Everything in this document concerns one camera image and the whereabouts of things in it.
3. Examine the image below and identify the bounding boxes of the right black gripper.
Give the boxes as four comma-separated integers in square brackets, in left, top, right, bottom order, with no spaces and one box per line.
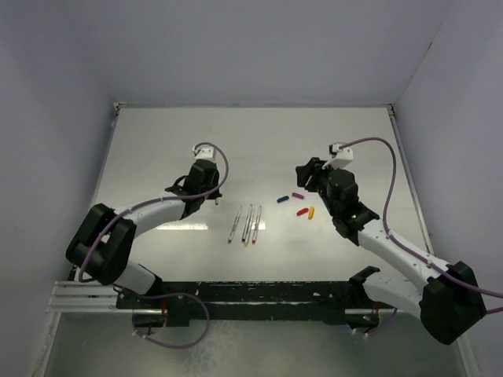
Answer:
[296,157,343,217]

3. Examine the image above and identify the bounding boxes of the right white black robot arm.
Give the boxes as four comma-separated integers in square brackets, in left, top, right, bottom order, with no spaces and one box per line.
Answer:
[296,157,487,345]

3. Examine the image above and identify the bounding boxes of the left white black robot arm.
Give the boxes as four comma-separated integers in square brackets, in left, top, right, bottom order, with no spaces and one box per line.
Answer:
[66,159,221,308]

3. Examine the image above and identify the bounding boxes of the red pen cap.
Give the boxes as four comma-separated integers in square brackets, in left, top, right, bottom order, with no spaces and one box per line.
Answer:
[296,207,310,216]

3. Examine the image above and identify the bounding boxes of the purple whiteboard marker pen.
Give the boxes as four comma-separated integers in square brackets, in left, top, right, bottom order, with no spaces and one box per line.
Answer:
[227,206,243,243]

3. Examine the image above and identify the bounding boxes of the yellow whiteboard marker pen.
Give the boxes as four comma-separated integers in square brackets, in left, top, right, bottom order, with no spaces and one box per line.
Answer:
[244,208,255,247]

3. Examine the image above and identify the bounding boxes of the red whiteboard marker pen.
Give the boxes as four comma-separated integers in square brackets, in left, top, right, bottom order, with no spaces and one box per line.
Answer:
[251,206,263,244]

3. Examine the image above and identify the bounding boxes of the blue whiteboard marker pen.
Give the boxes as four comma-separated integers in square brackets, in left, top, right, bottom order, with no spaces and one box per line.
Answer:
[241,204,253,243]

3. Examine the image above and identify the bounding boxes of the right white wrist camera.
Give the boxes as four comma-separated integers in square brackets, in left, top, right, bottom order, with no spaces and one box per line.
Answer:
[322,142,354,170]

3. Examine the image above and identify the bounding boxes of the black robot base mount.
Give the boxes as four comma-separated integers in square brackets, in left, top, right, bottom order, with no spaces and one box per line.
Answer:
[116,276,385,331]

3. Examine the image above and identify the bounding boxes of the lower purple cable loop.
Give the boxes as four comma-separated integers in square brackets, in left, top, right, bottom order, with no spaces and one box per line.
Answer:
[131,293,211,350]

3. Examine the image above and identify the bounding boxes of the aluminium frame rail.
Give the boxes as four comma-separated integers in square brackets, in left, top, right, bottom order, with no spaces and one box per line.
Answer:
[48,281,117,313]

